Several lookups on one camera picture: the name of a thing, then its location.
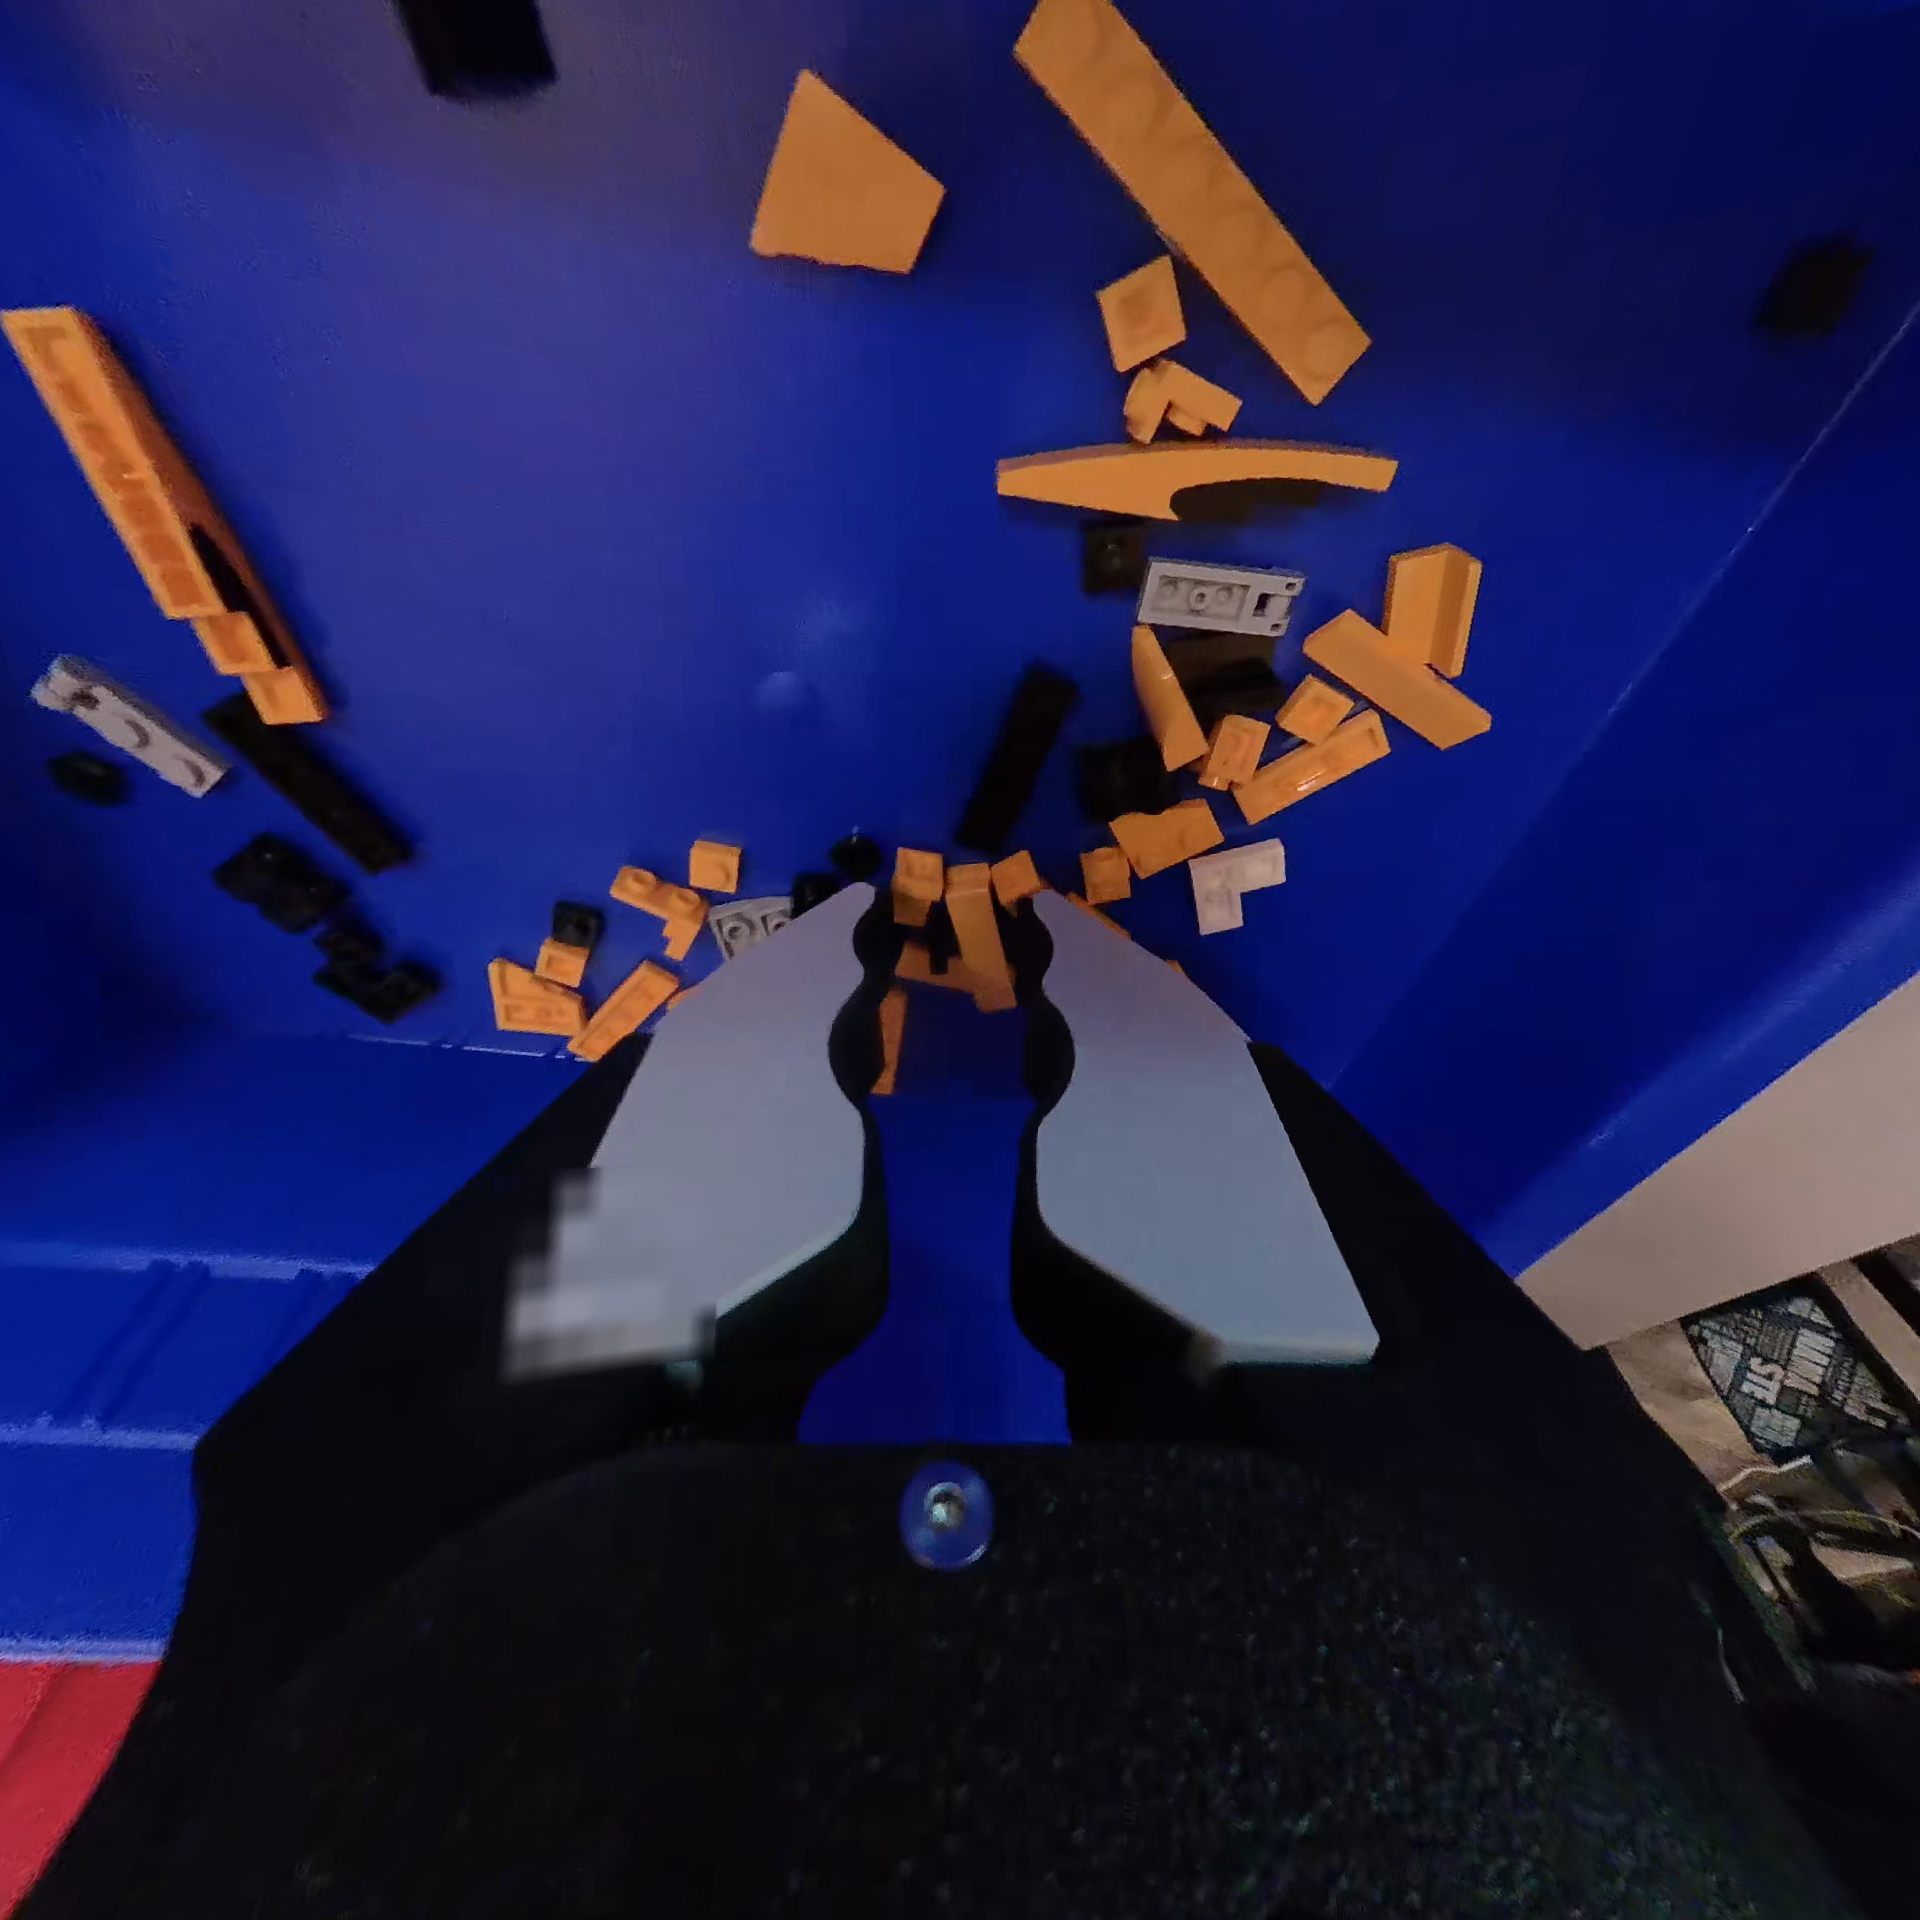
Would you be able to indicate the blue plastic bin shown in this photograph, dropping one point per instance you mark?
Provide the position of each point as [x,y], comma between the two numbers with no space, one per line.
[525,450]

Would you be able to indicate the dark patterned backpack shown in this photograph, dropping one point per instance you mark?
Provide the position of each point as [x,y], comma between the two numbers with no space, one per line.
[1785,1380]

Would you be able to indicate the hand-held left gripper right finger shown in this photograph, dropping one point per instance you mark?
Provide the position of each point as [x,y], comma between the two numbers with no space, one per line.
[1184,1154]

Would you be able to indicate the lego bricks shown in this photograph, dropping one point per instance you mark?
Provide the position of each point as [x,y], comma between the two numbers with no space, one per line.
[1200,181]

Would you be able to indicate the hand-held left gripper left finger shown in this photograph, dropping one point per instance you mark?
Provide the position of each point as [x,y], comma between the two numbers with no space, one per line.
[750,1081]

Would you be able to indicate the orange lego brick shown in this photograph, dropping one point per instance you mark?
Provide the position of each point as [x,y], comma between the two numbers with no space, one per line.
[978,930]

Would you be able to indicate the red plastic bin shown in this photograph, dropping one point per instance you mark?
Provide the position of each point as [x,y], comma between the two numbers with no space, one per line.
[60,1741]

